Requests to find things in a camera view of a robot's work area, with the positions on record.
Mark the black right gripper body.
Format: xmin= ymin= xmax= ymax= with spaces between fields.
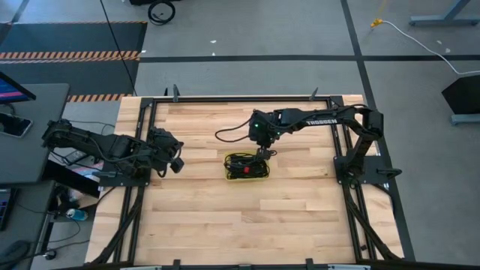
xmin=253 ymin=133 xmax=278 ymax=150

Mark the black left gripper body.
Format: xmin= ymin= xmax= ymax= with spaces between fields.
xmin=147 ymin=127 xmax=179 ymax=161

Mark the small black cable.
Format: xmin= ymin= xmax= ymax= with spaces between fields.
xmin=243 ymin=157 xmax=270 ymax=177

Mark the black cable with red tie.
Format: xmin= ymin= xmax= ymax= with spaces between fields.
xmin=224 ymin=151 xmax=270 ymax=180

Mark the yellow translucent plastic container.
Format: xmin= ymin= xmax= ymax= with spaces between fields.
xmin=223 ymin=149 xmax=272 ymax=182

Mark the blue water bottle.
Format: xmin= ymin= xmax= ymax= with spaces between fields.
xmin=65 ymin=208 xmax=89 ymax=222

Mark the dark grey desk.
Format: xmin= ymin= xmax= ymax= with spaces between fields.
xmin=0 ymin=82 xmax=71 ymax=185

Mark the black mat with hazard stripes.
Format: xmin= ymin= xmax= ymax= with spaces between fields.
xmin=0 ymin=21 xmax=149 ymax=103

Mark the black smartphone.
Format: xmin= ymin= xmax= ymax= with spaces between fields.
xmin=0 ymin=112 xmax=34 ymax=139

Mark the monitor with lit screen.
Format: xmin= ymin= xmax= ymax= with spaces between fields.
xmin=0 ymin=70 xmax=38 ymax=106

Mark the black box on grey foot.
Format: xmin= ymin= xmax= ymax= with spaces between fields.
xmin=441 ymin=73 xmax=480 ymax=126

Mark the grey table leg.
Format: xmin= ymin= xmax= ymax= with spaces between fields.
xmin=408 ymin=0 xmax=480 ymax=27

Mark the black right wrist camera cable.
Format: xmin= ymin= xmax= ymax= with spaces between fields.
xmin=214 ymin=116 xmax=260 ymax=144

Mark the black aluminium table frame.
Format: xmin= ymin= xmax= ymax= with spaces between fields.
xmin=91 ymin=95 xmax=416 ymax=270

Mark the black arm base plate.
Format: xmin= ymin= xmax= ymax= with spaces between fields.
xmin=97 ymin=164 xmax=152 ymax=188
xmin=332 ymin=154 xmax=403 ymax=186

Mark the black hanging cable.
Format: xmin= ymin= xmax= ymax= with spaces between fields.
xmin=98 ymin=0 xmax=138 ymax=97

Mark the coiled black floor cable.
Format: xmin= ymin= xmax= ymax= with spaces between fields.
xmin=147 ymin=0 xmax=177 ymax=26

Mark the yellow hanging cord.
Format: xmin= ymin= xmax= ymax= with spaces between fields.
xmin=370 ymin=0 xmax=388 ymax=29

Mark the white floor cable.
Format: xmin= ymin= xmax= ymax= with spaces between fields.
xmin=381 ymin=20 xmax=480 ymax=76

